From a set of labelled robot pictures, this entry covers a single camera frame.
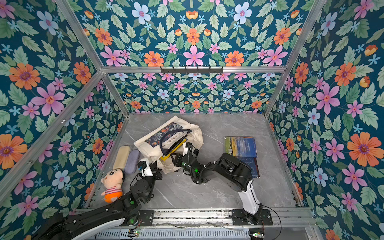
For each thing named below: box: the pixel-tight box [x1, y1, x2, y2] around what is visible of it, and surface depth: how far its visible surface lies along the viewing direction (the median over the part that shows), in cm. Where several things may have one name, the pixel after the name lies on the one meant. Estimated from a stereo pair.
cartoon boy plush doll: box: [101, 168, 124, 203], surface depth 80 cm
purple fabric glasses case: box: [124, 149, 140, 174], surface depth 92 cm
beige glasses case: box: [113, 145, 131, 170], surface depth 94 cm
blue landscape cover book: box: [224, 136, 258, 158], surface depth 98 cm
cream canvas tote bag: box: [133, 115, 204, 175], surface depth 92 cm
